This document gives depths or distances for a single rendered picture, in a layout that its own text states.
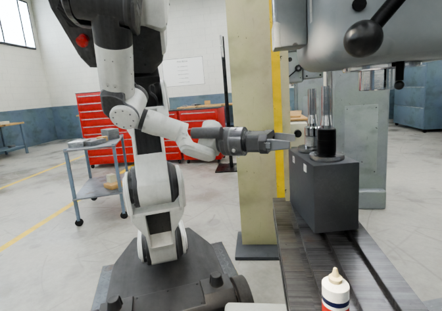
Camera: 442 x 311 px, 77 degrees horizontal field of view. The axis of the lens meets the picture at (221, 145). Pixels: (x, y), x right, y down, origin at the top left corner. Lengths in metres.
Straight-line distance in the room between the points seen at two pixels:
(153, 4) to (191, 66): 8.83
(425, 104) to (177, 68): 6.93
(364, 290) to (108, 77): 0.73
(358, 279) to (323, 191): 0.22
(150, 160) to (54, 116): 10.98
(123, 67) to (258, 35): 1.49
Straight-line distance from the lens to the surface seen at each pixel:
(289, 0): 0.38
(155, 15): 0.84
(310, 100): 0.87
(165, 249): 1.18
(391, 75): 0.39
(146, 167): 0.95
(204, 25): 9.72
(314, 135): 0.87
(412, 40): 0.32
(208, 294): 1.09
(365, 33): 0.26
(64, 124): 11.69
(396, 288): 0.68
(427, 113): 7.70
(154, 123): 0.84
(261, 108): 2.11
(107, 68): 0.76
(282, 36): 0.37
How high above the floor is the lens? 1.29
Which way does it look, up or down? 11 degrees down
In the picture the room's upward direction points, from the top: 5 degrees counter-clockwise
